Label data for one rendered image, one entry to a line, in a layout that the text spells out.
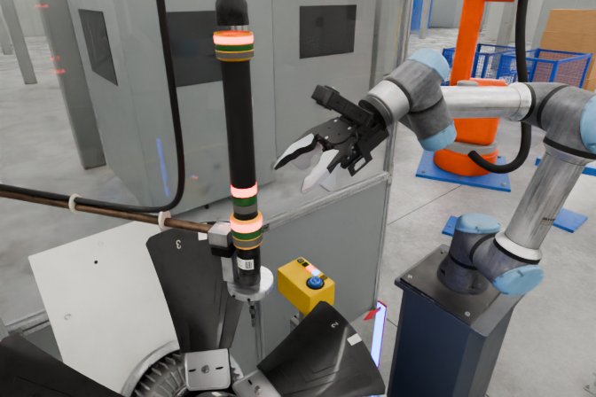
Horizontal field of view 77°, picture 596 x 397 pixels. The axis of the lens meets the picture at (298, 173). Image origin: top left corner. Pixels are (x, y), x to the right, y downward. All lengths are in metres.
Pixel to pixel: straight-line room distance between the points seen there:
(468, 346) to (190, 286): 0.86
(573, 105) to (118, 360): 1.12
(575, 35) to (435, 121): 7.69
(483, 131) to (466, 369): 3.30
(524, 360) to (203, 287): 2.18
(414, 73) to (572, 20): 7.78
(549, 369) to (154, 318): 2.20
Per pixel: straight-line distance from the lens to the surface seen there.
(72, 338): 0.95
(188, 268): 0.76
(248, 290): 0.58
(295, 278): 1.18
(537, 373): 2.64
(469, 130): 4.41
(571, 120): 1.02
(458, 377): 1.42
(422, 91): 0.73
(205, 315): 0.75
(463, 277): 1.29
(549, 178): 1.06
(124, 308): 0.95
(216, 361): 0.75
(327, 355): 0.86
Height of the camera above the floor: 1.85
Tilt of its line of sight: 26 degrees down
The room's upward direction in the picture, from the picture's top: straight up
